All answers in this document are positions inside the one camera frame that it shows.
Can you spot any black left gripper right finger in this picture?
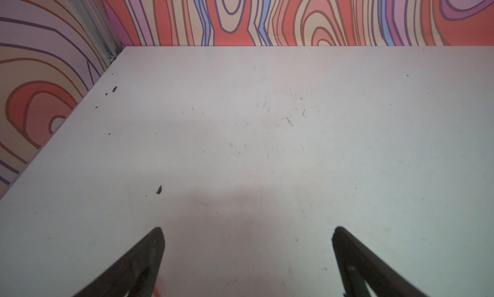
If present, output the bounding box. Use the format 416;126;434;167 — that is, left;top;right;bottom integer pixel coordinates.
332;226;425;296

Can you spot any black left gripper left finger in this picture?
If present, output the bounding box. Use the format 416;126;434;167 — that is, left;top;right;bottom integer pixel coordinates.
76;227;165;296

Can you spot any aluminium frame corner post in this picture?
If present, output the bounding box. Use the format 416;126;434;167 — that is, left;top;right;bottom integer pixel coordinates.
66;0;123;66

